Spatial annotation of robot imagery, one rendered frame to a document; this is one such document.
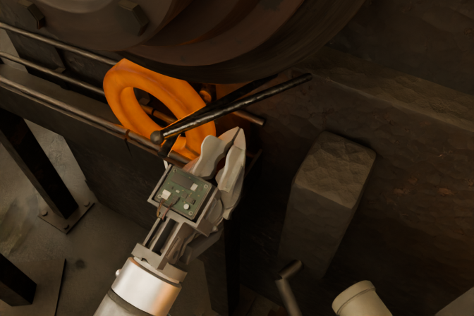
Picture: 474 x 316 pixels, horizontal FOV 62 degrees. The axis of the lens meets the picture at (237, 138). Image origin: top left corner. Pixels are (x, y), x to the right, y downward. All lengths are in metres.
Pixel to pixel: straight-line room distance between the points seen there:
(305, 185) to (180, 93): 0.20
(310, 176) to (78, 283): 0.99
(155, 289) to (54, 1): 0.31
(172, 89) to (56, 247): 0.98
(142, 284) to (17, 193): 1.13
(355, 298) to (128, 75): 0.40
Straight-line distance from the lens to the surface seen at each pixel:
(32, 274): 1.40
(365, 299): 0.54
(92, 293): 1.32
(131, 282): 0.49
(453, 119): 0.48
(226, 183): 0.53
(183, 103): 0.52
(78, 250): 1.38
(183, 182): 0.48
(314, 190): 0.47
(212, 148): 0.54
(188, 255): 0.52
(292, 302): 0.62
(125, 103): 0.63
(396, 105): 0.48
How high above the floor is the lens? 1.19
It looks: 51 degrees down
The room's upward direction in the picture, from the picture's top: straight up
